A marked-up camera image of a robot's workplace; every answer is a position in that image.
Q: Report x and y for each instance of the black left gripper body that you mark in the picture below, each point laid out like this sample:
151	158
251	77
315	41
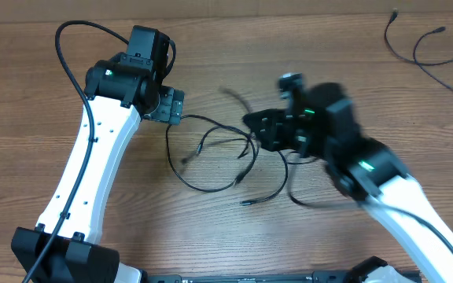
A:
169	108

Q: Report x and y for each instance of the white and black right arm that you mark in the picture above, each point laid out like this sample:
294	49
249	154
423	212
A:
320	122

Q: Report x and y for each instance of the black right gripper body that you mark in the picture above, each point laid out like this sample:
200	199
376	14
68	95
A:
296	136

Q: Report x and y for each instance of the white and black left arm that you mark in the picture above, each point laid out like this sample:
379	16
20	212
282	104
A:
64	245

